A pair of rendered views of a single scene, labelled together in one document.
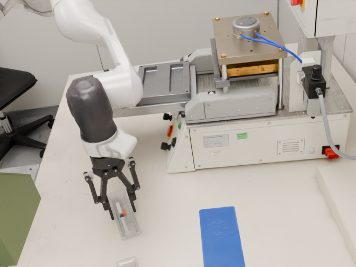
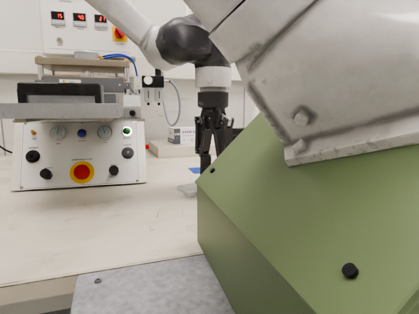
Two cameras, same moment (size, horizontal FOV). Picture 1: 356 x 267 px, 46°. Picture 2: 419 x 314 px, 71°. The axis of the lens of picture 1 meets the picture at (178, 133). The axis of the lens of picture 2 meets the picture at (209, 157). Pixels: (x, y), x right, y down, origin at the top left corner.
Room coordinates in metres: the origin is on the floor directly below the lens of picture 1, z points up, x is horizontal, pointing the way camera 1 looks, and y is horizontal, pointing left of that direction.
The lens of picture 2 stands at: (1.09, 0.87, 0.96)
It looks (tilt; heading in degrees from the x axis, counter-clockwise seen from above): 9 degrees down; 249
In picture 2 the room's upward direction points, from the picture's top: straight up
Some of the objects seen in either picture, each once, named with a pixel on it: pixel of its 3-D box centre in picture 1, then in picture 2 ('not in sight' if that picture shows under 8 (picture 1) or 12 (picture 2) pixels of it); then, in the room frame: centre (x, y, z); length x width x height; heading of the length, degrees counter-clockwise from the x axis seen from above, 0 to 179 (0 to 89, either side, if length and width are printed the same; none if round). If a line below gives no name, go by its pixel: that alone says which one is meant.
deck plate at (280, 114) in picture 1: (259, 87); (91, 118); (1.10, -0.27, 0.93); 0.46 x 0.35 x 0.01; 84
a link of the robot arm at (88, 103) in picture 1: (88, 99); (196, 37); (0.86, 0.20, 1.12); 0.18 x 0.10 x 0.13; 7
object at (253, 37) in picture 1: (258, 43); (95, 72); (1.08, -0.27, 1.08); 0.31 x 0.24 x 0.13; 174
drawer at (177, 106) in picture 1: (149, 86); (73, 103); (1.14, 0.07, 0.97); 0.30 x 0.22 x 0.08; 84
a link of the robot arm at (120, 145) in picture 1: (109, 142); (214, 81); (0.81, 0.17, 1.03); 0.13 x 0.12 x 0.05; 14
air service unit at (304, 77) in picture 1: (309, 88); (152, 86); (0.87, -0.34, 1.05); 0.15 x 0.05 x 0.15; 174
